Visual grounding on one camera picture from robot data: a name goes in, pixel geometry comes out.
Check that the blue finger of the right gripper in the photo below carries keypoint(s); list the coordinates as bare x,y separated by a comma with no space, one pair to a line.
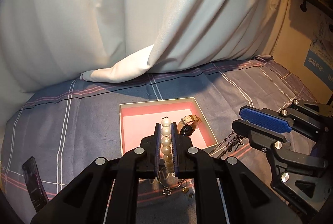
273,144
265,119

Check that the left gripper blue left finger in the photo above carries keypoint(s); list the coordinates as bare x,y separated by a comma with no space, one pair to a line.
106,191

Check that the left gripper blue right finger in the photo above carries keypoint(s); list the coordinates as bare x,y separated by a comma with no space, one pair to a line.
226,191

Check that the rose gold wrist watch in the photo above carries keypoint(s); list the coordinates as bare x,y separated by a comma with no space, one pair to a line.
188,124

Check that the black smartphone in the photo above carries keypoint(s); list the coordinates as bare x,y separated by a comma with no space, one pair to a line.
34,184

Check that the blue plaid bed sheet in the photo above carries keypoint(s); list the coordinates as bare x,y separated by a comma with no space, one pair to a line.
67,126

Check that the teal box pink interior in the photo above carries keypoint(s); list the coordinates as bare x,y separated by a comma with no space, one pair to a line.
138,120

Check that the white draped curtain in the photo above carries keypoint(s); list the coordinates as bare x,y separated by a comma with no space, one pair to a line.
44,42

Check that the blue wall poster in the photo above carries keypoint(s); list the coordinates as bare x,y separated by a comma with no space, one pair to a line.
320,68

